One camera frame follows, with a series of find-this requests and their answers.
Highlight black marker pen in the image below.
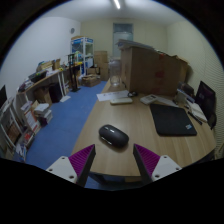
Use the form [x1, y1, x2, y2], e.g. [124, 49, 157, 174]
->
[187, 110, 203, 126]

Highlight ceiling tube light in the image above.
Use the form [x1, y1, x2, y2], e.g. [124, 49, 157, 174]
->
[111, 0, 123, 10]

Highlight cluttered bookshelf unit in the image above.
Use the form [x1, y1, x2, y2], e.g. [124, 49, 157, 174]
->
[0, 84, 54, 162]

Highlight black floor stand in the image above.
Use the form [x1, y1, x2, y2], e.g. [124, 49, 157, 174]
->
[67, 52, 82, 93]

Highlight open cardboard box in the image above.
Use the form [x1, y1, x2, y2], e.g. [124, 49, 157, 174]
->
[81, 73, 102, 88]

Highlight large cardboard box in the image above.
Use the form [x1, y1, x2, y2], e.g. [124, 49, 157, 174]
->
[118, 39, 190, 98]

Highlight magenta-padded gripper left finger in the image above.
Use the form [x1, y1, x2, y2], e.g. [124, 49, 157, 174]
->
[45, 143, 97, 188]

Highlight black mouse pad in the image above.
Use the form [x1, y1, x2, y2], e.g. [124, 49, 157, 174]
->
[149, 103, 198, 137]

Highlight small white container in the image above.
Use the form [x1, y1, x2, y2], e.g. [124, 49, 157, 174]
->
[174, 89, 195, 106]

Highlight black computer mouse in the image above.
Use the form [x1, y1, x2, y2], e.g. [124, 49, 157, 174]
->
[98, 124, 130, 149]

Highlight grey door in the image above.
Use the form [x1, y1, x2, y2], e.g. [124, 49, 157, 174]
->
[112, 22, 134, 60]

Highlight stacked cardboard boxes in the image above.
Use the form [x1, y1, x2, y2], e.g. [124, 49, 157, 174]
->
[93, 50, 110, 82]

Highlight white notebook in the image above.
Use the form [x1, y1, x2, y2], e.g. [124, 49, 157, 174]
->
[184, 99, 208, 124]

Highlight blue white display cabinet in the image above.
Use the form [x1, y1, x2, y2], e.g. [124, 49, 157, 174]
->
[70, 35, 95, 77]

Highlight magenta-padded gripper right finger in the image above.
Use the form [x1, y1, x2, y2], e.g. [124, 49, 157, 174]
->
[132, 143, 183, 185]

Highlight dark screen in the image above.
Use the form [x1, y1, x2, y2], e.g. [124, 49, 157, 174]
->
[194, 80, 218, 123]

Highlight clear glass jar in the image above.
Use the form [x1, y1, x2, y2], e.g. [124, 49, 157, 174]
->
[108, 58, 123, 88]

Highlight white remote with buttons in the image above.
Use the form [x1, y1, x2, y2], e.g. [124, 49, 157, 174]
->
[139, 94, 158, 106]

